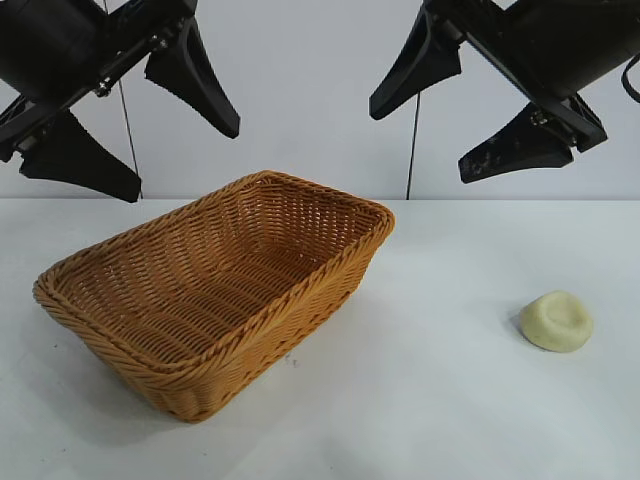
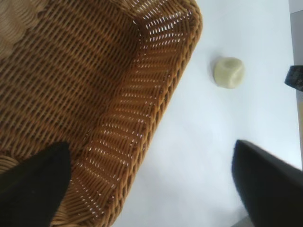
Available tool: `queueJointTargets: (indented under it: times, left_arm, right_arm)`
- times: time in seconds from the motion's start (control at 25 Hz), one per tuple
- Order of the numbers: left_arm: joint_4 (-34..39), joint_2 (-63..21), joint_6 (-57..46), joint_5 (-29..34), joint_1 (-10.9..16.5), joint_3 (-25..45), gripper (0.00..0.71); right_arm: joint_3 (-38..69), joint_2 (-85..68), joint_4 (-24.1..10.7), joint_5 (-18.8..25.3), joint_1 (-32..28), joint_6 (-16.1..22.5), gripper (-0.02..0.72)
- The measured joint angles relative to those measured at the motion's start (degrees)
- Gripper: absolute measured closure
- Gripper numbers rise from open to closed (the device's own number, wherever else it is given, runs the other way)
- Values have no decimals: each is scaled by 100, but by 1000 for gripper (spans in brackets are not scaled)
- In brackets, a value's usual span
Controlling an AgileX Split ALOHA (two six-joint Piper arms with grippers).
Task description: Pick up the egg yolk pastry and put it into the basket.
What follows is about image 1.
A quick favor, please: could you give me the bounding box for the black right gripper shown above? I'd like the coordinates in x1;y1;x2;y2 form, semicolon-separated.
369;0;640;185

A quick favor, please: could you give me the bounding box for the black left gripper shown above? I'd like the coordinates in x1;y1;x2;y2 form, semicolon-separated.
0;0;242;204

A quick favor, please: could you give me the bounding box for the tan woven wicker basket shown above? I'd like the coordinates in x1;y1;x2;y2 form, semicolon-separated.
32;169;396;420

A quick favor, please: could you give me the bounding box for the pale yellow egg yolk pastry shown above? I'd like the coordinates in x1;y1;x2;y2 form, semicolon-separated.
518;290;595;355

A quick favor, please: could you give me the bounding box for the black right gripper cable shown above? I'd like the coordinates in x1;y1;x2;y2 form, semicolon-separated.
620;63;640;106

